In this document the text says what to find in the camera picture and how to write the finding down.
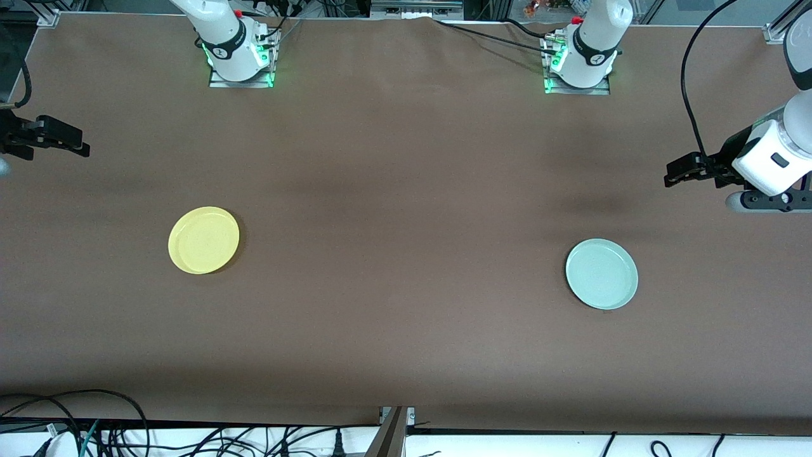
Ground pale green round plate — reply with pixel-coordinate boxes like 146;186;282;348
565;238;639;310

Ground yellow round plate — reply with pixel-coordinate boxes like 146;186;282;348
167;206;240;275

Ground colourful background toys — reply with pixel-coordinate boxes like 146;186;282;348
523;0;591;17

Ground brown table cover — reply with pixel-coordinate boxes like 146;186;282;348
0;13;812;435

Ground aluminium profile beam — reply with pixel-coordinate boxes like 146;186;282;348
365;406;416;457

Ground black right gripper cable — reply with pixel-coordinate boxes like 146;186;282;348
0;25;32;109

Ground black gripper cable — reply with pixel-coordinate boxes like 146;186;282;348
681;0;740;159
0;25;32;109

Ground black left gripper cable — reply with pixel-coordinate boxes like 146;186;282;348
681;0;740;159

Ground aluminium frame corner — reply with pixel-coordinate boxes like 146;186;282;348
764;0;812;45
25;0;62;29

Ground short black table cable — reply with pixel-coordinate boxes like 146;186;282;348
506;18;549;37

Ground black arm base cables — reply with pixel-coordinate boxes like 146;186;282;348
241;0;304;45

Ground large looped black cable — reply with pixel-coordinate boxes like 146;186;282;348
0;388;150;457

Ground long black table cable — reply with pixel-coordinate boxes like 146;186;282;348
435;19;559;55

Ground small looped black cable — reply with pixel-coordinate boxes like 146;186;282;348
0;397;83;457

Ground green cable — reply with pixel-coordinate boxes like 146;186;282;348
79;419;100;457

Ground silver metal rail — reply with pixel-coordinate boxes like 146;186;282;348
370;0;464;20

